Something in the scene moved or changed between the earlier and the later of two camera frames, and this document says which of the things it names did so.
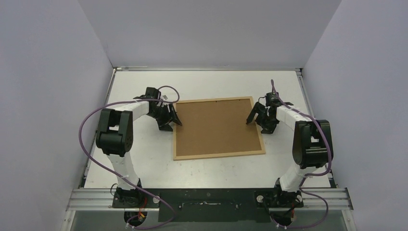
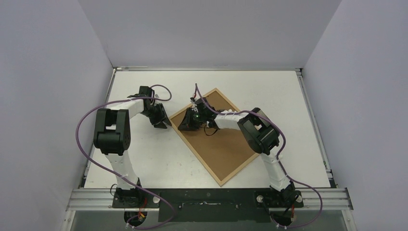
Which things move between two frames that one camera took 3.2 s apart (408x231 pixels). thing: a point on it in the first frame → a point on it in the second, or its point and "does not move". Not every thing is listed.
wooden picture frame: (216, 128) → (171, 118)
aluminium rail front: (92, 199) does not move
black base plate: (208, 205) does not move
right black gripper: (263, 114) → (192, 119)
